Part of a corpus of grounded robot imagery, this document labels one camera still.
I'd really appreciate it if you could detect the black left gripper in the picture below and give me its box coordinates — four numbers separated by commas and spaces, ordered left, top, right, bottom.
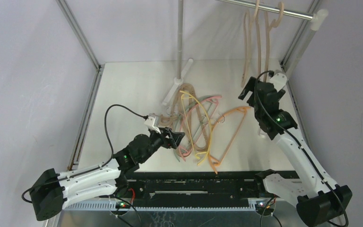
139, 126, 184, 163

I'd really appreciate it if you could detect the yellow wire hanger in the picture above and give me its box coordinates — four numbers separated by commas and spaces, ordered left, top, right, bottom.
179, 90, 214, 166

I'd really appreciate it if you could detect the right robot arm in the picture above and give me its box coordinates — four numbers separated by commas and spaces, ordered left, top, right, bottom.
238, 75, 353, 227

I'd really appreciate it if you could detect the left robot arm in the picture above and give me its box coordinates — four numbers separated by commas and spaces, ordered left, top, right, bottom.
29, 127, 185, 221

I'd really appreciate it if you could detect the metal clothes rack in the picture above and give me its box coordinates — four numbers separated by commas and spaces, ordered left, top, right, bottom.
162, 0, 328, 107

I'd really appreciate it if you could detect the pink wire hanger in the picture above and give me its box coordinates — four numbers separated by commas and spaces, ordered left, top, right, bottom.
176, 95, 223, 162

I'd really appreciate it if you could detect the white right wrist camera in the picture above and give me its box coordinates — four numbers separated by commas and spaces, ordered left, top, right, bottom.
269, 71, 288, 92

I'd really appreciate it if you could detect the green wire hanger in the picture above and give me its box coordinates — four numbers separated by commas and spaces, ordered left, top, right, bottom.
172, 96, 216, 162

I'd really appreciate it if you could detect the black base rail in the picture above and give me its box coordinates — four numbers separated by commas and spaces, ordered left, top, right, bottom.
126, 171, 273, 209

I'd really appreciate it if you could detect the aluminium frame right post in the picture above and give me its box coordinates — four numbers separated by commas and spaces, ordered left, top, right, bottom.
280, 0, 323, 70

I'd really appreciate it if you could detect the aluminium frame post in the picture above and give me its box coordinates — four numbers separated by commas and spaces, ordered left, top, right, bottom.
280, 0, 323, 70
55, 0, 102, 71

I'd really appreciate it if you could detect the right black cable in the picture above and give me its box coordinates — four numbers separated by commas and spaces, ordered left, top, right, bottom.
254, 70, 350, 227

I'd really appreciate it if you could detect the aluminium frame left post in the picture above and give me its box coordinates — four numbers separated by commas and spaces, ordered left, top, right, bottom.
55, 0, 102, 71

